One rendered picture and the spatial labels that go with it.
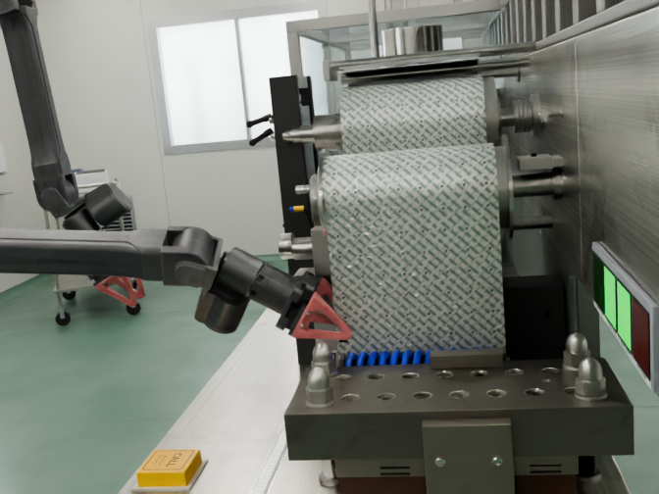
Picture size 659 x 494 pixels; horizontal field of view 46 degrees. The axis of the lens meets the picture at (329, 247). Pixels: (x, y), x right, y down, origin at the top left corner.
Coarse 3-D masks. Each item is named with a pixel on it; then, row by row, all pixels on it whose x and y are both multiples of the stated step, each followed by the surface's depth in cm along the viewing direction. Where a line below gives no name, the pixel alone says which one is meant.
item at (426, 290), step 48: (336, 240) 108; (384, 240) 106; (432, 240) 106; (480, 240) 105; (336, 288) 109; (384, 288) 108; (432, 288) 107; (480, 288) 106; (384, 336) 109; (432, 336) 108; (480, 336) 107
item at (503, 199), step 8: (496, 152) 106; (504, 152) 105; (496, 160) 104; (504, 160) 104; (496, 168) 104; (504, 168) 104; (504, 176) 103; (504, 184) 103; (504, 192) 103; (504, 200) 104; (504, 208) 104; (320, 216) 108; (504, 216) 105; (504, 224) 107
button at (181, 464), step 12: (156, 456) 109; (168, 456) 109; (180, 456) 108; (192, 456) 108; (144, 468) 106; (156, 468) 105; (168, 468) 105; (180, 468) 105; (192, 468) 107; (144, 480) 105; (156, 480) 104; (168, 480) 104; (180, 480) 104
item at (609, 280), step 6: (606, 270) 75; (606, 276) 75; (612, 276) 72; (606, 282) 75; (612, 282) 72; (606, 288) 75; (612, 288) 73; (606, 294) 76; (612, 294) 73; (606, 300) 76; (612, 300) 73; (606, 306) 76; (612, 306) 73; (606, 312) 76; (612, 312) 73; (612, 318) 73
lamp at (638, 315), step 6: (636, 306) 63; (636, 312) 63; (642, 312) 61; (636, 318) 63; (642, 318) 61; (636, 324) 63; (642, 324) 61; (636, 330) 64; (642, 330) 61; (636, 336) 64; (642, 336) 62; (636, 342) 64; (642, 342) 62; (636, 348) 64; (642, 348) 62; (636, 354) 64; (642, 354) 62; (636, 360) 64; (642, 360) 62; (642, 366) 62
